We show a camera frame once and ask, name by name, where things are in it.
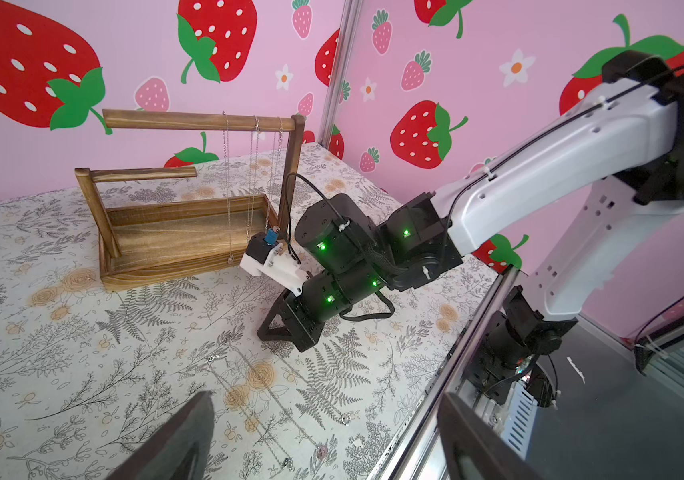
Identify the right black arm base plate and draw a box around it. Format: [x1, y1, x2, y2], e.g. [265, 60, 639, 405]
[464, 285, 577, 405]

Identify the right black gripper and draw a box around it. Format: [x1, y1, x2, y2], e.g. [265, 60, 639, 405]
[257, 288, 330, 352]

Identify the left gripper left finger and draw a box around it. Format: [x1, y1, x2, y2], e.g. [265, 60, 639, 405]
[107, 391, 215, 479]

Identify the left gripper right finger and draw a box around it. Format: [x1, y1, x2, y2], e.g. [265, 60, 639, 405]
[438, 393, 542, 480]

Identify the aluminium rail frame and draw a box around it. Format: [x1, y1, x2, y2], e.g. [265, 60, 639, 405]
[365, 263, 559, 480]

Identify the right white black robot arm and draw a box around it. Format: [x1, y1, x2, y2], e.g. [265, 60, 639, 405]
[241, 51, 684, 356]

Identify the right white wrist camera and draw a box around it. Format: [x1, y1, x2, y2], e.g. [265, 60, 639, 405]
[240, 228, 308, 297]

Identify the wooden jewelry display stand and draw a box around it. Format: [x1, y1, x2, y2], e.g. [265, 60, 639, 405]
[75, 109, 306, 291]

